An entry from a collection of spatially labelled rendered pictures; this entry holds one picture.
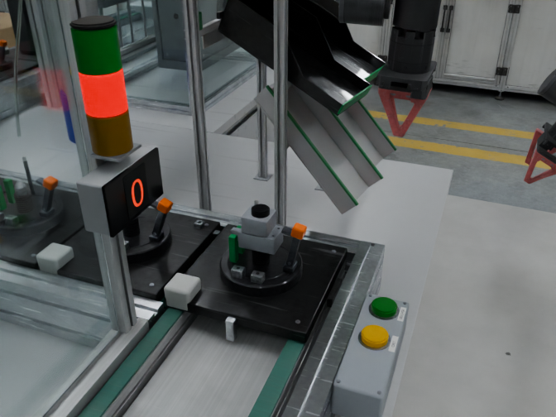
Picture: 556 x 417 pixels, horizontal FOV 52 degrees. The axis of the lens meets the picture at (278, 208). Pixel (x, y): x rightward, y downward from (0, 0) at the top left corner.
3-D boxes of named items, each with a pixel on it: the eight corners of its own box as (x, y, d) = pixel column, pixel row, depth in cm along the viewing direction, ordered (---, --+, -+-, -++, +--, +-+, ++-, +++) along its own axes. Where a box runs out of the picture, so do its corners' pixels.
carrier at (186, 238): (221, 230, 112) (217, 173, 106) (156, 304, 93) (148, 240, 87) (117, 208, 120) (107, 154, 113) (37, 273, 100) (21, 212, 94)
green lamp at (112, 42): (131, 65, 67) (125, 22, 65) (105, 77, 63) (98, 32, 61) (95, 61, 69) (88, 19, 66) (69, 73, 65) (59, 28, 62)
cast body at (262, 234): (283, 241, 95) (284, 205, 92) (274, 255, 92) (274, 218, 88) (237, 232, 98) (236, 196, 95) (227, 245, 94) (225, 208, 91)
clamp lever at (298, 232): (298, 261, 95) (308, 225, 91) (294, 268, 93) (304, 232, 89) (278, 253, 96) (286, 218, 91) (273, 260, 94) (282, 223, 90)
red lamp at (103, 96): (136, 106, 70) (131, 66, 67) (112, 120, 66) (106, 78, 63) (102, 101, 71) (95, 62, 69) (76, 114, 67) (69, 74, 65)
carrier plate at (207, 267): (347, 256, 105) (347, 246, 103) (305, 343, 85) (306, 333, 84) (227, 232, 112) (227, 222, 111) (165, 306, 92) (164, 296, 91)
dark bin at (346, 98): (366, 95, 110) (385, 63, 106) (337, 116, 101) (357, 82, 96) (255, 17, 116) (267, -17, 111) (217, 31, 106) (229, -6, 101)
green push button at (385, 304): (398, 309, 92) (400, 299, 91) (393, 324, 88) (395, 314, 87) (373, 303, 93) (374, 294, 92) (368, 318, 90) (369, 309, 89)
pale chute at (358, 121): (382, 158, 132) (397, 149, 129) (360, 181, 122) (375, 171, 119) (309, 61, 131) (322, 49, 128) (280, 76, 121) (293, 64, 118)
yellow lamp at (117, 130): (141, 143, 72) (136, 106, 70) (118, 159, 68) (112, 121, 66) (107, 137, 74) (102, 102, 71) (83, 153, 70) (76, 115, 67)
